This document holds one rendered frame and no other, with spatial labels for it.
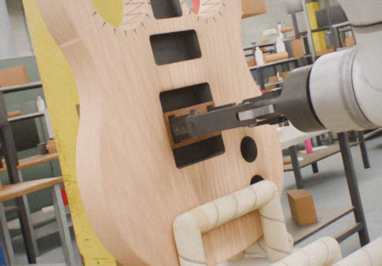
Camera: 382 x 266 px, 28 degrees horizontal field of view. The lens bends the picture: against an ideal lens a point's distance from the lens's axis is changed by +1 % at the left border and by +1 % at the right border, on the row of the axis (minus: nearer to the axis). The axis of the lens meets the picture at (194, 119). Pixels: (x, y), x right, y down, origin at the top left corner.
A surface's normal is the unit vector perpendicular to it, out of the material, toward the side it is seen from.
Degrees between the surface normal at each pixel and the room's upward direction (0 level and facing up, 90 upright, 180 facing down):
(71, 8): 88
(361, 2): 121
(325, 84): 71
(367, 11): 117
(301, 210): 90
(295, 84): 59
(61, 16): 102
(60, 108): 90
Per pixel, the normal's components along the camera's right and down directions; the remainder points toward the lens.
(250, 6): 0.84, -0.15
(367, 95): -0.73, 0.34
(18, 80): -0.14, 0.08
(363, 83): -0.79, 0.10
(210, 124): -0.58, 0.15
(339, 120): -0.36, 0.74
